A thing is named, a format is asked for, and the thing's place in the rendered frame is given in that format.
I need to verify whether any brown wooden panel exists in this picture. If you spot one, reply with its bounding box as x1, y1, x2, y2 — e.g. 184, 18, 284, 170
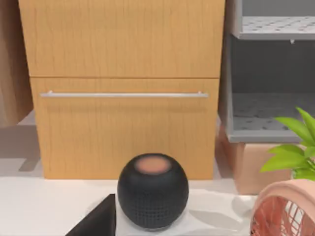
0, 0, 34, 129

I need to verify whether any grey pierced shelf cabinet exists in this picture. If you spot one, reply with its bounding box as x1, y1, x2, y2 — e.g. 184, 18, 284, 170
225, 0, 315, 143

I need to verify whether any wooden cupboard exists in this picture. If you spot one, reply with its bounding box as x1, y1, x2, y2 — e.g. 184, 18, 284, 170
17, 0, 225, 180

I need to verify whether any black round speaker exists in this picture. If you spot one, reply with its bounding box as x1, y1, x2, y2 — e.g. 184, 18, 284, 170
117, 153, 190, 232

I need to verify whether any pink round fan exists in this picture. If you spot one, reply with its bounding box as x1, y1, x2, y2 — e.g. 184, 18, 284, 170
250, 179, 315, 236

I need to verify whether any salmon-coloured box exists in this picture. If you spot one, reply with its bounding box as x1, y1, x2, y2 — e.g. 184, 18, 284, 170
216, 124, 308, 195

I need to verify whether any long metal handle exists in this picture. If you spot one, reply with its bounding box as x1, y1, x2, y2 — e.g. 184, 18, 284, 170
39, 90, 209, 99

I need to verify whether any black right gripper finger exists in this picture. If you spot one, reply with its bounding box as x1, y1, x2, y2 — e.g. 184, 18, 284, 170
65, 193, 117, 236

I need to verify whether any green leafy plant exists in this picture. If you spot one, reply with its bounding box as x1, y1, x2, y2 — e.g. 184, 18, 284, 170
259, 106, 315, 182

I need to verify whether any wooden drawer front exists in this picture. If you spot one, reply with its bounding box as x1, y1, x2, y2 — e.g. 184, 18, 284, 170
29, 76, 221, 180

